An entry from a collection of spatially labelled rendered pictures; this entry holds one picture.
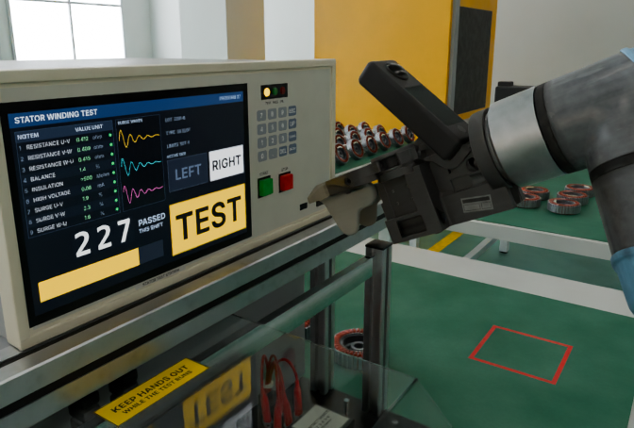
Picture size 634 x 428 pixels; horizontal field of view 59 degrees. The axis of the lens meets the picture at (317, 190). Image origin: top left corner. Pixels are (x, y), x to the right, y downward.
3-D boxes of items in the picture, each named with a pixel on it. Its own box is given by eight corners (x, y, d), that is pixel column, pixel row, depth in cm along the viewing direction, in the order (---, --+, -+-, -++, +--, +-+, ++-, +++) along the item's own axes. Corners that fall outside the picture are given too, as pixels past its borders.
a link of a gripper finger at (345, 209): (308, 249, 58) (382, 227, 52) (289, 195, 58) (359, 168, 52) (325, 240, 60) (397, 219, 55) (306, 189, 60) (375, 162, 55)
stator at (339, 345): (348, 380, 102) (349, 361, 101) (319, 351, 111) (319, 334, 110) (399, 364, 107) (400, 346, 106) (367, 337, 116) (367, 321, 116)
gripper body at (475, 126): (385, 247, 52) (509, 213, 45) (352, 159, 52) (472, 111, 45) (420, 225, 58) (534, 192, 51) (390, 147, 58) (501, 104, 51)
